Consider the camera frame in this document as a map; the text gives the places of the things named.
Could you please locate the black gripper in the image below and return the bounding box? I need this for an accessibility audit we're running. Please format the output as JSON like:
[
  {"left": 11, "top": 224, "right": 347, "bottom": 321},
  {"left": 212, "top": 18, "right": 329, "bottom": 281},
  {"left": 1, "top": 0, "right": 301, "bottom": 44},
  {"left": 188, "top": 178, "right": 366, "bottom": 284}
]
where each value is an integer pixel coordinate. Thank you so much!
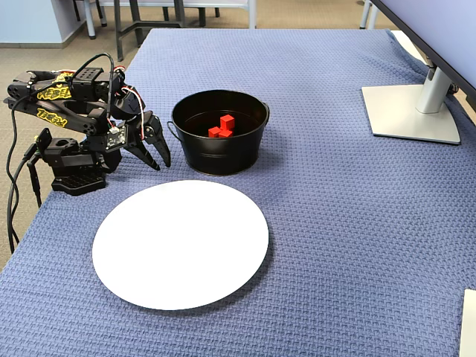
[{"left": 111, "top": 87, "right": 173, "bottom": 172}]

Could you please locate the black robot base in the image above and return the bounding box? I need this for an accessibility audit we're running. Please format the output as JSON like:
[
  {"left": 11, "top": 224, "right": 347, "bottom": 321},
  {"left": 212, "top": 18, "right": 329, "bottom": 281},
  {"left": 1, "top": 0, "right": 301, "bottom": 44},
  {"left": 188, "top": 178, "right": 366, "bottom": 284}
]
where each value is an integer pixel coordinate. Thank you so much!
[{"left": 31, "top": 128, "right": 123, "bottom": 197}]

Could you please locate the white round plate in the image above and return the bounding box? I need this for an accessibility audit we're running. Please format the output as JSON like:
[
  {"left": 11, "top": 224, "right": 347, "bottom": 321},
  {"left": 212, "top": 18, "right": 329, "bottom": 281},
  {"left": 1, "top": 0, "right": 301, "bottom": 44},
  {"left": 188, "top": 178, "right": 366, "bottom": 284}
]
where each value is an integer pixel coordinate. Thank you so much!
[{"left": 91, "top": 179, "right": 270, "bottom": 312}]

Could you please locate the black metal bucket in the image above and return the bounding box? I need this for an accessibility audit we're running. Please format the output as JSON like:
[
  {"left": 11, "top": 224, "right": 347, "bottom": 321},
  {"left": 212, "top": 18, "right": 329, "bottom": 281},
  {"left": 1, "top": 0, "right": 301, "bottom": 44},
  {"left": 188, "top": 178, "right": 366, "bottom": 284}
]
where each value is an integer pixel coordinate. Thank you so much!
[{"left": 166, "top": 89, "right": 271, "bottom": 176}]

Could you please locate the light grey furniture leg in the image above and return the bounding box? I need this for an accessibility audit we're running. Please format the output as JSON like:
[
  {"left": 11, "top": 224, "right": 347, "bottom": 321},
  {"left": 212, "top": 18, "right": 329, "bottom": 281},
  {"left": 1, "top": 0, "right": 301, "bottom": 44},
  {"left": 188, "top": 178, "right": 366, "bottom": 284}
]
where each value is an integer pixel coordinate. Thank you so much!
[{"left": 86, "top": 0, "right": 98, "bottom": 40}]

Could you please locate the white table leg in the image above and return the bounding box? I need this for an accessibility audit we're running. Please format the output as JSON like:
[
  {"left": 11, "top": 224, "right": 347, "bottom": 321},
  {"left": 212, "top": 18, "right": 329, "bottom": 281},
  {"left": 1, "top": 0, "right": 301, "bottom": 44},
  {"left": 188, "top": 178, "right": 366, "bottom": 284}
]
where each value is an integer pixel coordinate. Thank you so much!
[
  {"left": 358, "top": 0, "right": 379, "bottom": 30},
  {"left": 245, "top": 0, "right": 258, "bottom": 30}
]

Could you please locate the blue woven table cloth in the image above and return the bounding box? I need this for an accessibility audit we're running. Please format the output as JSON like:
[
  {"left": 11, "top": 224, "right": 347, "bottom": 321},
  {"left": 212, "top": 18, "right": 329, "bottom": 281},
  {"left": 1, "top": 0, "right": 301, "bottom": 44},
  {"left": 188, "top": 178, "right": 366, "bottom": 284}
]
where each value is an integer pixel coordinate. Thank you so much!
[{"left": 0, "top": 28, "right": 476, "bottom": 357}]

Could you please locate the monitor with silver stand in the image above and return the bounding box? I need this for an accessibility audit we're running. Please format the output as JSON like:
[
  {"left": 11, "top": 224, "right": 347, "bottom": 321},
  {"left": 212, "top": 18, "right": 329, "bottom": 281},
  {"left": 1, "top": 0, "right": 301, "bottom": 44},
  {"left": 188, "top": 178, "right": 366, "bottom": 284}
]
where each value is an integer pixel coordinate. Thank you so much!
[{"left": 361, "top": 0, "right": 476, "bottom": 146}]

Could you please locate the white flat object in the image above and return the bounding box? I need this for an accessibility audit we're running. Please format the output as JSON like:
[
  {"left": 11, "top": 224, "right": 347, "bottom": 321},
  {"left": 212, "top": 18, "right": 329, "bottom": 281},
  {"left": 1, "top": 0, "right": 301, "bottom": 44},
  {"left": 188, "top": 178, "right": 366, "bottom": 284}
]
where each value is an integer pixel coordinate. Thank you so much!
[{"left": 459, "top": 289, "right": 476, "bottom": 357}]

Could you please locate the small camera circuit board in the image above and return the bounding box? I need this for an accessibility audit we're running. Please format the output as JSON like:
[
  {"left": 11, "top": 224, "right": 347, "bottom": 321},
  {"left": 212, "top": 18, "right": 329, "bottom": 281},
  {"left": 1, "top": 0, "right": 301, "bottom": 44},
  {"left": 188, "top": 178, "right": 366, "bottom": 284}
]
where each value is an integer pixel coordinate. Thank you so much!
[{"left": 104, "top": 124, "right": 129, "bottom": 152}]

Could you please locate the red white gripper servo wire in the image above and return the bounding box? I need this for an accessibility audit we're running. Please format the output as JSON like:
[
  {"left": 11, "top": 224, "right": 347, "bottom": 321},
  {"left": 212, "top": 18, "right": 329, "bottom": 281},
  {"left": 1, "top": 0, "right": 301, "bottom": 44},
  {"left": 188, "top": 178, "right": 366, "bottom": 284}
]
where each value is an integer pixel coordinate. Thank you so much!
[{"left": 120, "top": 85, "right": 147, "bottom": 141}]

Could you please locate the black camera cable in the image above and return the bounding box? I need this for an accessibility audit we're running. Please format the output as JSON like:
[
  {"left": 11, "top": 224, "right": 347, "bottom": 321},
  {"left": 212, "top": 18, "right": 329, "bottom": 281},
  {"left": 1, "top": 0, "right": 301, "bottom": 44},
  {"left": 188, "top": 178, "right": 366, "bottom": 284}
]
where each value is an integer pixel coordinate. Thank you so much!
[{"left": 74, "top": 53, "right": 116, "bottom": 133}]

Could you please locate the grey metal table frame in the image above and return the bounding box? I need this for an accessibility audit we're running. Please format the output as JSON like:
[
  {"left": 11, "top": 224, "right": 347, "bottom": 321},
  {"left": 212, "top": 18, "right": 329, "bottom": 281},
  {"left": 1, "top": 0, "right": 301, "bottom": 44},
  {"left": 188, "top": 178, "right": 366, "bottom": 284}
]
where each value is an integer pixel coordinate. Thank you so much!
[{"left": 112, "top": 0, "right": 187, "bottom": 63}]

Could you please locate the black plug cable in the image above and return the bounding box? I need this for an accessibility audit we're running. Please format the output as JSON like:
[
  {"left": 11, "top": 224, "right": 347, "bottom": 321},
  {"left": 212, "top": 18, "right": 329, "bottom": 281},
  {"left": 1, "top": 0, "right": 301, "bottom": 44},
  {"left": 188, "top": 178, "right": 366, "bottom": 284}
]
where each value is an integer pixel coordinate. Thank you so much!
[{"left": 25, "top": 148, "right": 42, "bottom": 209}]

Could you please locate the black power cable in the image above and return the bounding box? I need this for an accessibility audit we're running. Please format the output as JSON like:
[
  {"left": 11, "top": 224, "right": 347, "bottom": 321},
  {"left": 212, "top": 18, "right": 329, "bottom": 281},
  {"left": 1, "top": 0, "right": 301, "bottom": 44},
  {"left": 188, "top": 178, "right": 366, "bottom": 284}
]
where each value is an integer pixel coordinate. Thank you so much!
[{"left": 4, "top": 98, "right": 42, "bottom": 256}]

